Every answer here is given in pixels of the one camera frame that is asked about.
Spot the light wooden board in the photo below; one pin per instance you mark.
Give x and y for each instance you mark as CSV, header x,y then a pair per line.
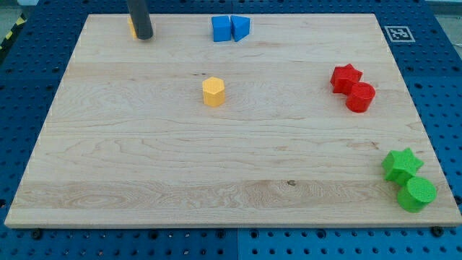
x,y
129,143

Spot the black and yellow hazard tape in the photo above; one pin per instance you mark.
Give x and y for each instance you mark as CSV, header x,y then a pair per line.
x,y
13,33

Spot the red star block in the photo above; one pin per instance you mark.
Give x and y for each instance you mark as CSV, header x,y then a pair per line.
x,y
344,77

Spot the green cylinder block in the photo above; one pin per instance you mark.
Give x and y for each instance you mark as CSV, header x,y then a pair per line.
x,y
416,194

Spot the yellow block behind stick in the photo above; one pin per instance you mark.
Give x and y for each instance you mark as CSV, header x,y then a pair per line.
x,y
131,28

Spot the blue wedge block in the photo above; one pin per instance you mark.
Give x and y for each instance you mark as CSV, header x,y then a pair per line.
x,y
240,27

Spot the red cylinder block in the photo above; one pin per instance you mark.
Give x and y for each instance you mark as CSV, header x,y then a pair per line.
x,y
360,97

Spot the yellow hexagonal block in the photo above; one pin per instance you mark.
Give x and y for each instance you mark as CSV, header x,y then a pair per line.
x,y
213,91

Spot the green star block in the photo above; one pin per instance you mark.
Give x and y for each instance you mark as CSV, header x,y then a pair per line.
x,y
400,166

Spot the blue cube block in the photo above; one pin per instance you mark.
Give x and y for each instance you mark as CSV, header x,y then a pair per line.
x,y
221,28

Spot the white fiducial marker tag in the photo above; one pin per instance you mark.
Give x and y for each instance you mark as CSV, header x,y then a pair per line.
x,y
399,34

